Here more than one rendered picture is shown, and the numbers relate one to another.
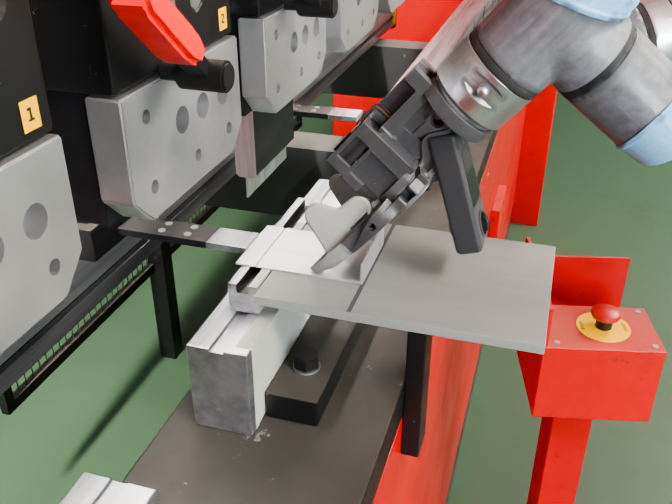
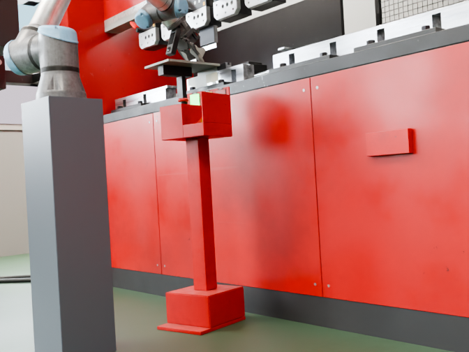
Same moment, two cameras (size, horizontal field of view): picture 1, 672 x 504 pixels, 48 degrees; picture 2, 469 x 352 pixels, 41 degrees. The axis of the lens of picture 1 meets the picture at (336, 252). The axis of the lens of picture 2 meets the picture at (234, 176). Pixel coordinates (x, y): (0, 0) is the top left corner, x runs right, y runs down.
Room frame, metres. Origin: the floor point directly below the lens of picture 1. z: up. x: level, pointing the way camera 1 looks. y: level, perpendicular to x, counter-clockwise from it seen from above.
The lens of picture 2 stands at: (2.22, -2.15, 0.50)
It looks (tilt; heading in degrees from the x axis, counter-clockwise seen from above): 1 degrees up; 123
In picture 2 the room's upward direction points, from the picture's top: 3 degrees counter-clockwise
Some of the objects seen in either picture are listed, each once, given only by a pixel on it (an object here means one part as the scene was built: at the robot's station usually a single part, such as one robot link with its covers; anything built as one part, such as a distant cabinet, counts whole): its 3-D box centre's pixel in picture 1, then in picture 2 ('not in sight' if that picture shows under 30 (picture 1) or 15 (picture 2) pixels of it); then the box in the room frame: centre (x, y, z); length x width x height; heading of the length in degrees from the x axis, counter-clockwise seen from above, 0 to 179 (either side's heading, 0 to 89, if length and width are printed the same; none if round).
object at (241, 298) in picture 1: (280, 250); (213, 70); (0.70, 0.06, 0.98); 0.20 x 0.03 x 0.03; 163
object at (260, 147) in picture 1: (265, 130); (209, 38); (0.68, 0.07, 1.13); 0.10 x 0.02 x 0.10; 163
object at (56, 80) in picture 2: not in sight; (61, 85); (0.74, -0.84, 0.82); 0.15 x 0.15 x 0.10
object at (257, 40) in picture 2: not in sight; (259, 59); (0.60, 0.62, 1.12); 1.13 x 0.02 x 0.44; 163
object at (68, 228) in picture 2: not in sight; (68, 227); (0.74, -0.84, 0.39); 0.18 x 0.18 x 0.78; 77
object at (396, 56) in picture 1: (323, 63); not in sight; (2.08, 0.04, 0.81); 0.64 x 0.08 x 0.14; 73
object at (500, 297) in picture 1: (412, 274); (182, 66); (0.63, -0.08, 1.00); 0.26 x 0.18 x 0.01; 73
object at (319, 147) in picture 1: (205, 163); not in sight; (1.36, 0.25, 0.81); 0.64 x 0.08 x 0.14; 73
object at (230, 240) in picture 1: (139, 219); (236, 68); (0.72, 0.21, 1.01); 0.26 x 0.12 x 0.05; 73
